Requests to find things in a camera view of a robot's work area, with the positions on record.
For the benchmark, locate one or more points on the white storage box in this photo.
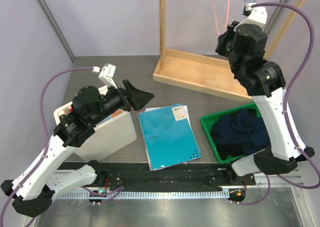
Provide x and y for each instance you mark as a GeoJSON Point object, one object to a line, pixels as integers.
{"type": "Point", "coordinates": [115, 134]}

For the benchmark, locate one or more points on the black flower print t shirt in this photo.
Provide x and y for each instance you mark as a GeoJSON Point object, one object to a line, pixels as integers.
{"type": "Point", "coordinates": [233, 133]}

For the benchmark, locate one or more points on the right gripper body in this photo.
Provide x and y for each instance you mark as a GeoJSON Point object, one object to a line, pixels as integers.
{"type": "Point", "coordinates": [224, 47]}

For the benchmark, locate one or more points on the green plastic tray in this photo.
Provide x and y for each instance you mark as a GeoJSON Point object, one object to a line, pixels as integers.
{"type": "Point", "coordinates": [208, 121]}

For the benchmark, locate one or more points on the pink hanger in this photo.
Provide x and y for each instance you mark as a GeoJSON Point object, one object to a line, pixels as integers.
{"type": "Point", "coordinates": [221, 14]}

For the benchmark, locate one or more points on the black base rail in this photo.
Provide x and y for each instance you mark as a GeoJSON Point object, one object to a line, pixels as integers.
{"type": "Point", "coordinates": [189, 177]}

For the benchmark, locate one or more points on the teal notebook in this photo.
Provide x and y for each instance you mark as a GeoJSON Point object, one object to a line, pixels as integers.
{"type": "Point", "coordinates": [169, 139]}

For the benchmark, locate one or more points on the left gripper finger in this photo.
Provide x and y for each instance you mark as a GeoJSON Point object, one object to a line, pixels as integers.
{"type": "Point", "coordinates": [132, 91]}
{"type": "Point", "coordinates": [139, 100]}

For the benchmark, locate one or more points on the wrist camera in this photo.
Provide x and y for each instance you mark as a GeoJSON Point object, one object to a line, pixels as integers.
{"type": "Point", "coordinates": [254, 15]}
{"type": "Point", "coordinates": [106, 74]}

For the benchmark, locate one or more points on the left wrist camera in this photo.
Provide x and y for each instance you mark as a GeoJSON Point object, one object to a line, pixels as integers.
{"type": "Point", "coordinates": [106, 74]}

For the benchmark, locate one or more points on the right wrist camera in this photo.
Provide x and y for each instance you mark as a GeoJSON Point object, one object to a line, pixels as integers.
{"type": "Point", "coordinates": [254, 15]}

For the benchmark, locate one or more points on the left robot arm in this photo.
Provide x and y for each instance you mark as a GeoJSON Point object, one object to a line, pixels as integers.
{"type": "Point", "coordinates": [33, 191]}

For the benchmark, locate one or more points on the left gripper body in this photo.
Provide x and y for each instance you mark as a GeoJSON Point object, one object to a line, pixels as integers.
{"type": "Point", "coordinates": [116, 100]}

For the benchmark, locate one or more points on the navy blue t shirt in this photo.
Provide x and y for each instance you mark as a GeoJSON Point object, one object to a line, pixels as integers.
{"type": "Point", "coordinates": [260, 136]}

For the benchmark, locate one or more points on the wooden clothes rack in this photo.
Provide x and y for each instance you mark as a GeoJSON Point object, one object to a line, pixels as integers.
{"type": "Point", "coordinates": [211, 75]}

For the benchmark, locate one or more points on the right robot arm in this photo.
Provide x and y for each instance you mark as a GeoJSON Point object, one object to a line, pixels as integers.
{"type": "Point", "coordinates": [243, 44]}

